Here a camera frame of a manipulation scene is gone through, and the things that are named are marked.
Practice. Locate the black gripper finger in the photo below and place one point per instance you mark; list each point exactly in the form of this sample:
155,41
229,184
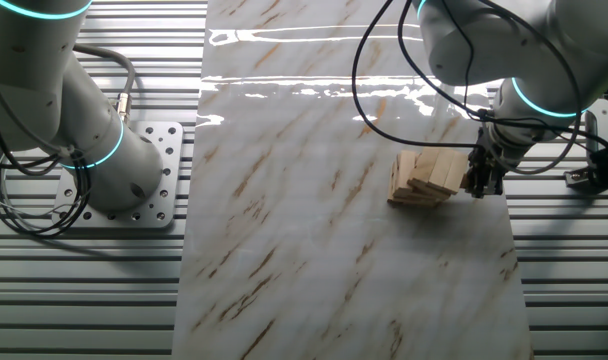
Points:
483,184

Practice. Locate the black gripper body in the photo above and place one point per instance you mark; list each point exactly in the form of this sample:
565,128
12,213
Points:
494,152

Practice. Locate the grey clamp device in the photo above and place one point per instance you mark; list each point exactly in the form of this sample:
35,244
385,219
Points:
604,167

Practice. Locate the white marble pattern mat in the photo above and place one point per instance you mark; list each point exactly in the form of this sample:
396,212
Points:
309,250

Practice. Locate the silver depth camera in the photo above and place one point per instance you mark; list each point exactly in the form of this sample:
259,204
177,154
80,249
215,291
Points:
596,125

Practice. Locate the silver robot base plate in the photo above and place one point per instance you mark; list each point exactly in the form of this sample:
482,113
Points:
169,150

